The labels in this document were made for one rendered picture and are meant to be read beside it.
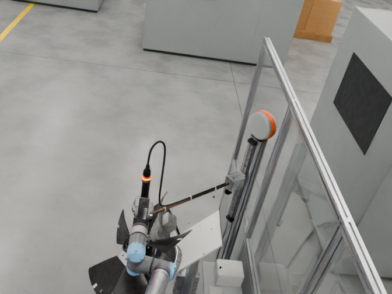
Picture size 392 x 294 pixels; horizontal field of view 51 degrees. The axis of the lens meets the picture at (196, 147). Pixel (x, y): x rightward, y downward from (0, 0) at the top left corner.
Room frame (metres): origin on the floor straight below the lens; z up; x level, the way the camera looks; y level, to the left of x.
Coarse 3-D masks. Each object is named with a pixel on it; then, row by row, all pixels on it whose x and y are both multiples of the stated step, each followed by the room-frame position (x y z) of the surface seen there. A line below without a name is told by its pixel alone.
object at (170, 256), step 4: (172, 248) 1.59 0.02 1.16; (156, 252) 1.53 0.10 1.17; (160, 252) 1.52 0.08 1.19; (168, 252) 1.54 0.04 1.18; (172, 252) 1.56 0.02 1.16; (156, 256) 1.51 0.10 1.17; (160, 256) 1.50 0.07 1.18; (164, 256) 1.51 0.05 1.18; (168, 256) 1.53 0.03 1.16; (172, 256) 1.54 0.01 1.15; (168, 260) 1.51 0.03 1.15; (172, 260) 1.52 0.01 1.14; (148, 276) 1.44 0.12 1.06
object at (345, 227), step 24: (264, 48) 2.78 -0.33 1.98; (288, 96) 2.00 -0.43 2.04; (288, 120) 1.94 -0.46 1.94; (312, 144) 1.56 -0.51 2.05; (336, 192) 1.26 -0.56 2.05; (336, 216) 1.15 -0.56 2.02; (336, 240) 1.09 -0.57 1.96; (360, 240) 1.02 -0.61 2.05; (360, 264) 0.92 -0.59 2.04; (312, 288) 1.09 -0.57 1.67
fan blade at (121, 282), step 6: (126, 270) 1.37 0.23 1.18; (120, 276) 1.33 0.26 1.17; (126, 276) 1.33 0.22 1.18; (132, 276) 1.33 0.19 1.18; (138, 276) 1.34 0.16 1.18; (144, 276) 1.35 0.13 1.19; (120, 282) 1.30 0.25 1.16; (126, 282) 1.30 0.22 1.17; (132, 282) 1.30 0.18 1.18; (138, 282) 1.31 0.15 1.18; (144, 282) 1.31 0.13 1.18; (114, 288) 1.27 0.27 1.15; (120, 288) 1.27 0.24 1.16; (126, 288) 1.27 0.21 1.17; (132, 288) 1.27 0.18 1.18; (138, 288) 1.27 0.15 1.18; (144, 288) 1.28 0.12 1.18
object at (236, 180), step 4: (236, 172) 1.90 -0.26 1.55; (240, 172) 1.90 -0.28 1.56; (228, 176) 1.85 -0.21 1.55; (232, 176) 1.86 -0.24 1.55; (236, 176) 1.87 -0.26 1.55; (240, 176) 1.87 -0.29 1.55; (244, 176) 1.88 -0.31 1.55; (228, 180) 1.84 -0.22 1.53; (232, 180) 1.82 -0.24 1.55; (236, 180) 1.83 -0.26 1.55; (240, 180) 1.84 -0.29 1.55; (244, 180) 1.86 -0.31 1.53; (232, 184) 1.81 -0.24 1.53; (236, 184) 1.82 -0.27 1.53; (240, 184) 1.85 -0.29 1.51; (228, 188) 1.82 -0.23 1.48; (232, 188) 1.80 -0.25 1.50; (236, 188) 1.83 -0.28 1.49
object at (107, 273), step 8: (96, 264) 1.49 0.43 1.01; (104, 264) 1.48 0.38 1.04; (112, 264) 1.47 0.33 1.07; (120, 264) 1.47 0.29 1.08; (96, 272) 1.45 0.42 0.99; (104, 272) 1.44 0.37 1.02; (112, 272) 1.44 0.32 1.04; (120, 272) 1.44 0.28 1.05; (96, 280) 1.42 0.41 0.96; (104, 280) 1.41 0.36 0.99; (112, 280) 1.41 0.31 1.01; (96, 288) 1.39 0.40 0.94; (104, 288) 1.38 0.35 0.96; (112, 288) 1.38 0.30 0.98
